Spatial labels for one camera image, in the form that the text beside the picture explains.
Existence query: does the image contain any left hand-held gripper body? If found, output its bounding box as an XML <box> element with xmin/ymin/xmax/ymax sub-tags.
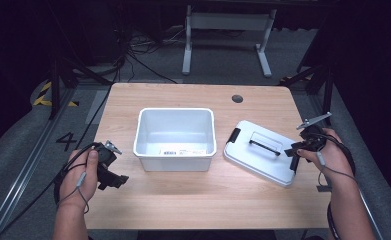
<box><xmin>93</xmin><ymin>139</ymin><xmax>123</xmax><ymax>169</ymax></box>

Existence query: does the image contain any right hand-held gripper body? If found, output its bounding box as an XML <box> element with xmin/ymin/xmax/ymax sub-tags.
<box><xmin>295</xmin><ymin>111</ymin><xmax>333</xmax><ymax>152</ymax></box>

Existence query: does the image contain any white plastic lid black handle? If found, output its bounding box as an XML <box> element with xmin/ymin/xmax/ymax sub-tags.
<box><xmin>223</xmin><ymin>119</ymin><xmax>298</xmax><ymax>188</ymax></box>

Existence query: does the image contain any person's left hand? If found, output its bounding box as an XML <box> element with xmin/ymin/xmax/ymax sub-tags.
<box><xmin>59</xmin><ymin>148</ymin><xmax>100</xmax><ymax>212</ymax></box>

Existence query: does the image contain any person's right hand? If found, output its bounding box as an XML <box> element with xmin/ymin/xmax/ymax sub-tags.
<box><xmin>296</xmin><ymin>127</ymin><xmax>355</xmax><ymax>188</ymax></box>

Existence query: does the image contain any black tripod stand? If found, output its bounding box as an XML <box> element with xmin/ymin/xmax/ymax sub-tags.
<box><xmin>278</xmin><ymin>61</ymin><xmax>335</xmax><ymax>118</ymax></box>
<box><xmin>47</xmin><ymin>54</ymin><xmax>115</xmax><ymax>121</ymax></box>

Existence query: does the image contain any white plastic storage box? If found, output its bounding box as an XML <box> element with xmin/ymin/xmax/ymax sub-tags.
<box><xmin>132</xmin><ymin>107</ymin><xmax>217</xmax><ymax>173</ymax></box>

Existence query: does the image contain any yellow black floor tape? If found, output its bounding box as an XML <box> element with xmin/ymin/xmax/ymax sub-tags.
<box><xmin>32</xmin><ymin>81</ymin><xmax>81</xmax><ymax>108</ymax></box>

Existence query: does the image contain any grey left gripper cable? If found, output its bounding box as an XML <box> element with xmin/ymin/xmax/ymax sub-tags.
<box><xmin>56</xmin><ymin>171</ymin><xmax>91</xmax><ymax>215</ymax></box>

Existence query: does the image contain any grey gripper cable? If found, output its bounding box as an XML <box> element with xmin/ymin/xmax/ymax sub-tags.
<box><xmin>56</xmin><ymin>171</ymin><xmax>91</xmax><ymax>215</ymax></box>
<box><xmin>316</xmin><ymin>150</ymin><xmax>359</xmax><ymax>188</ymax></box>

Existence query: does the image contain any grey right gripper cable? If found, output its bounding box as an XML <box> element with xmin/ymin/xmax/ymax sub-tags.
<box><xmin>316</xmin><ymin>150</ymin><xmax>359</xmax><ymax>188</ymax></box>

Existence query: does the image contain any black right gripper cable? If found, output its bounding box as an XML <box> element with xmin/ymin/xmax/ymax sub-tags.
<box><xmin>311</xmin><ymin>132</ymin><xmax>358</xmax><ymax>240</ymax></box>

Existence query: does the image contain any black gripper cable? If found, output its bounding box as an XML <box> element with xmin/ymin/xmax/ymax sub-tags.
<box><xmin>0</xmin><ymin>141</ymin><xmax>101</xmax><ymax>238</ymax></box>
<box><xmin>311</xmin><ymin>132</ymin><xmax>358</xmax><ymax>240</ymax></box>

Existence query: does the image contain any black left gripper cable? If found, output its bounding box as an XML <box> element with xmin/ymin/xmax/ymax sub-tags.
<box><xmin>0</xmin><ymin>141</ymin><xmax>101</xmax><ymax>238</ymax></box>

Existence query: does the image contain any metal floor rail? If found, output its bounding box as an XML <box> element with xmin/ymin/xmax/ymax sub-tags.
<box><xmin>0</xmin><ymin>89</ymin><xmax>78</xmax><ymax>240</ymax></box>

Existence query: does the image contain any bundle of black floor cables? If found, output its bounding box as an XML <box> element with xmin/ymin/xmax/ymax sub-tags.
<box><xmin>114</xmin><ymin>23</ymin><xmax>187</xmax><ymax>85</ymax></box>

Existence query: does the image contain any grey metal desk frame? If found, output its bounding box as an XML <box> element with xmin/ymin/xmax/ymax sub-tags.
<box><xmin>181</xmin><ymin>4</ymin><xmax>279</xmax><ymax>79</ymax></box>

